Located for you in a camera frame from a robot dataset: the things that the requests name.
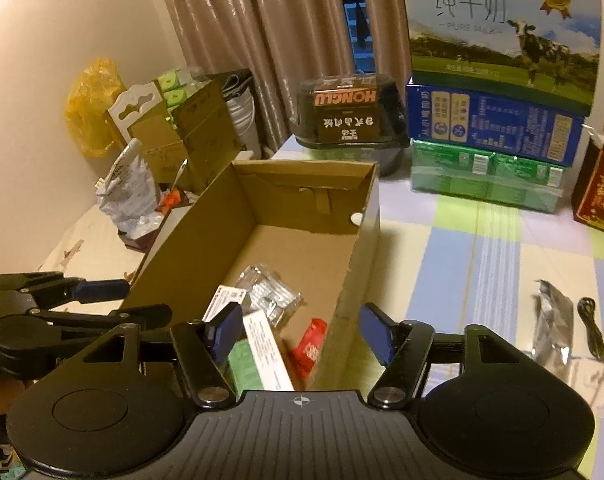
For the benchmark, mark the silver foil bag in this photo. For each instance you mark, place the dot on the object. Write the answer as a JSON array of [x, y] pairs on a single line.
[[552, 325]]

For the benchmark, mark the clear bag of blister packs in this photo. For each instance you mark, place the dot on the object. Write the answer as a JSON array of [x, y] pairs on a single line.
[[272, 292]]

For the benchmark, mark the black Hongli food container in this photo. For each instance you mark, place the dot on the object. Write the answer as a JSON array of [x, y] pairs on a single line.
[[352, 110]]

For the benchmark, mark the green tissue packs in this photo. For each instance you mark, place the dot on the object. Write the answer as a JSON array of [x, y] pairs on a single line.
[[174, 87]]

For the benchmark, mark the cow print milk carton case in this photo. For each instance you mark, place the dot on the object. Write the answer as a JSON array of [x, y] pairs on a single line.
[[492, 25]]

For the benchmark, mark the red gift box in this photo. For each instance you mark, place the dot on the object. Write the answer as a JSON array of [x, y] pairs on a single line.
[[599, 190]]

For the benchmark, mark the beige curtain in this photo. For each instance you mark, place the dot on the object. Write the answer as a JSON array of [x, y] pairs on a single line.
[[262, 35]]

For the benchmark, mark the small white cow print box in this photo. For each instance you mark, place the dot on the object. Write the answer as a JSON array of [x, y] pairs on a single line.
[[221, 297]]

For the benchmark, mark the blue milk carton case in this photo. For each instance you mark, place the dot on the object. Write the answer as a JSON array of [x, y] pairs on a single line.
[[507, 127]]

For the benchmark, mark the white crumpled plastic bag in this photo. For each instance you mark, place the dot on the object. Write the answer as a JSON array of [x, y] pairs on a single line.
[[126, 190]]

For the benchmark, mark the tall brown cardboard box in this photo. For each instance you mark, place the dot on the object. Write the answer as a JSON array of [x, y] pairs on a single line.
[[206, 130]]

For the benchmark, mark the wrapped green carton pack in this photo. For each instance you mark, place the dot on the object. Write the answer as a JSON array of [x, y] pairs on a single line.
[[482, 180]]

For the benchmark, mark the white and green medicine box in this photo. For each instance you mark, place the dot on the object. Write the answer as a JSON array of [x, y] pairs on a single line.
[[269, 350]]

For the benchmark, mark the yellow plastic bag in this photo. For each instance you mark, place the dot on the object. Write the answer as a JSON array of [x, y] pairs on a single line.
[[94, 105]]

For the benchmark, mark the red snack packet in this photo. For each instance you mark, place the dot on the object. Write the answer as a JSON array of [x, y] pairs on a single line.
[[309, 350]]

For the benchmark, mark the checkered cloth desktop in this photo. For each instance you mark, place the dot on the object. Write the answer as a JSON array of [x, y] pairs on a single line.
[[482, 260]]

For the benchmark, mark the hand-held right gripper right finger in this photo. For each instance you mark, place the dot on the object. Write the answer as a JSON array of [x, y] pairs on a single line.
[[377, 332]]

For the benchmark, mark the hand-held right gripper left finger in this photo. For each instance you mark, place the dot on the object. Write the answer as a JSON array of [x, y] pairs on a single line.
[[226, 335]]

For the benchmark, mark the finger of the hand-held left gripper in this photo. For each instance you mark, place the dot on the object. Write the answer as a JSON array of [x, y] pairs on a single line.
[[101, 290], [131, 316]]

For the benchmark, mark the white plastic bucket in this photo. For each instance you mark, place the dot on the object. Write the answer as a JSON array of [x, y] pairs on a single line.
[[244, 115]]

